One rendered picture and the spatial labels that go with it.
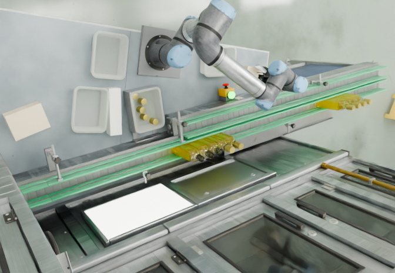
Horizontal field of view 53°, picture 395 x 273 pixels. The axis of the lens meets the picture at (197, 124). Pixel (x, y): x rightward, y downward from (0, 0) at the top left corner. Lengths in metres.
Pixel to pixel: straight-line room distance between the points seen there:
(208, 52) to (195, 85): 0.75
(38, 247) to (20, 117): 0.99
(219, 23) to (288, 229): 0.85
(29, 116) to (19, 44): 0.32
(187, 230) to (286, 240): 0.40
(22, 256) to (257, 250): 0.85
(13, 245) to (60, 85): 1.07
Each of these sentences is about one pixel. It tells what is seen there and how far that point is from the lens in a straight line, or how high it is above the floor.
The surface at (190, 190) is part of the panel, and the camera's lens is 1.94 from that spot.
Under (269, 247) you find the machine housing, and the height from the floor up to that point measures 1.71.
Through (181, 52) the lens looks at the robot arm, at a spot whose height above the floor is 1.00.
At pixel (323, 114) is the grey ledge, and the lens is 2.91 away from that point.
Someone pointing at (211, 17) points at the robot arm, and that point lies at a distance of 1.61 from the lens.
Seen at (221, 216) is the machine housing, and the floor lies 1.43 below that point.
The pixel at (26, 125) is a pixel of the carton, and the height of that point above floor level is 0.83.
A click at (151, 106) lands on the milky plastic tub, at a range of 2.18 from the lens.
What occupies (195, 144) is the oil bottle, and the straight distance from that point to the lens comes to 2.07.
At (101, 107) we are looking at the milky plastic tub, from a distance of 2.06.
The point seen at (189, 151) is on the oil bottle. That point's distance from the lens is 1.99.
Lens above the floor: 2.70
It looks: 55 degrees down
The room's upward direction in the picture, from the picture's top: 109 degrees clockwise
